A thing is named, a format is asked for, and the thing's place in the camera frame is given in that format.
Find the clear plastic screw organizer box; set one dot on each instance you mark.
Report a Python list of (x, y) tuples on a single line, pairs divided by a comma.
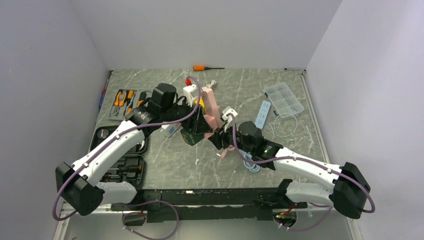
[(283, 99)]

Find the dark green cube adapter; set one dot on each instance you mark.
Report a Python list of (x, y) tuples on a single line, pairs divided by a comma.
[(191, 138)]

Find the pink power strip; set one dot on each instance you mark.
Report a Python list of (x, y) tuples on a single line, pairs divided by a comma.
[(212, 111)]

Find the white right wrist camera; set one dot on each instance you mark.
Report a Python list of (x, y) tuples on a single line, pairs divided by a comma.
[(228, 117)]

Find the black open tool case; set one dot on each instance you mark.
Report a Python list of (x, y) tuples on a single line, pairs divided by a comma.
[(133, 157)]

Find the orange handled screwdriver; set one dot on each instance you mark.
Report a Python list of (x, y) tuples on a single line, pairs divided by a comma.
[(200, 68)]

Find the grey tool tray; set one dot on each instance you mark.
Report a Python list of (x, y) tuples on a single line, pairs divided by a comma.
[(138, 98)]

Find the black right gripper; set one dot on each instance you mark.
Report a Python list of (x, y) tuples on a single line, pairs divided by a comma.
[(218, 136)]

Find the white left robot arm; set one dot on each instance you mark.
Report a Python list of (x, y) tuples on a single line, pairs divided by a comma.
[(81, 183)]

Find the light blue power strip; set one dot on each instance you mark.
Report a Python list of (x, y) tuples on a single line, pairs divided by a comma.
[(262, 114)]

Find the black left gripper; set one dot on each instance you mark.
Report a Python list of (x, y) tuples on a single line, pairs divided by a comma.
[(200, 127)]

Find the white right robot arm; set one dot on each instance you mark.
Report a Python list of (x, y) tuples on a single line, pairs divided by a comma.
[(342, 187)]

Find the orange handled pliers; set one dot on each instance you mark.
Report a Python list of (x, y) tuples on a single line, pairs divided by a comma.
[(121, 101)]

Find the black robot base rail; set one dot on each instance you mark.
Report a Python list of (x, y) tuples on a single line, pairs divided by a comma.
[(161, 205)]

